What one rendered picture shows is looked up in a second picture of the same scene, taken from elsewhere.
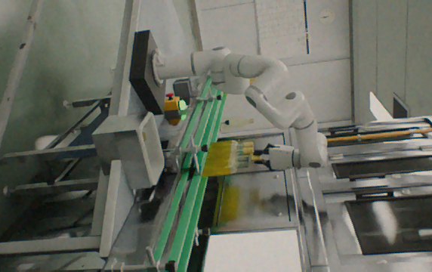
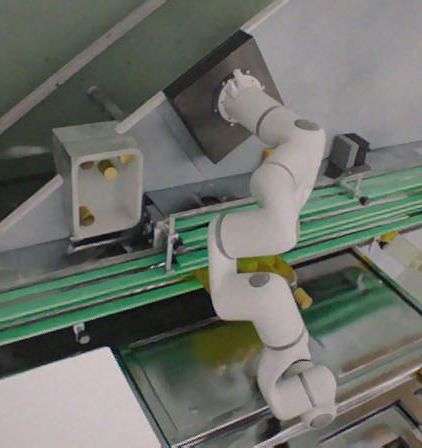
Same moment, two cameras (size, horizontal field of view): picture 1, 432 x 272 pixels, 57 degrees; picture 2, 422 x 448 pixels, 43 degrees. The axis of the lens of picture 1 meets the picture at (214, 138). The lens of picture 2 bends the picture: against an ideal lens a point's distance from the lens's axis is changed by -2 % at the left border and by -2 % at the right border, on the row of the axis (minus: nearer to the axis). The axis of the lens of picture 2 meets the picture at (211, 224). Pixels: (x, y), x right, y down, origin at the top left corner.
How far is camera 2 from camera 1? 105 cm
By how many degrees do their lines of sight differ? 42
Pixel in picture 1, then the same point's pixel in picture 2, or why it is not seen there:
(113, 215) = (1, 231)
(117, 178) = (40, 197)
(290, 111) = (231, 300)
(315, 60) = not seen: outside the picture
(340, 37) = not seen: outside the picture
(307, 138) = (264, 362)
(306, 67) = not seen: outside the picture
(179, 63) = (248, 109)
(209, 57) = (279, 129)
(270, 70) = (261, 214)
